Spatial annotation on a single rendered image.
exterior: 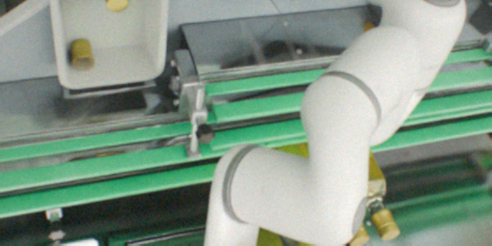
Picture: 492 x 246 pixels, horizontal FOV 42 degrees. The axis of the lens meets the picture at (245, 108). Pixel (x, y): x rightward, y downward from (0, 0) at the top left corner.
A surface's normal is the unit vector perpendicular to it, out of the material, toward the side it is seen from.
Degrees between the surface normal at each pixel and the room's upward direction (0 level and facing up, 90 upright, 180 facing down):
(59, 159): 90
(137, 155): 90
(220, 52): 90
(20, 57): 0
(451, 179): 90
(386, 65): 76
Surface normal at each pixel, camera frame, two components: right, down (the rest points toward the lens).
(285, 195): -0.61, -0.18
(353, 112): 0.41, -0.57
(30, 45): 0.29, 0.75
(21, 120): 0.14, -0.65
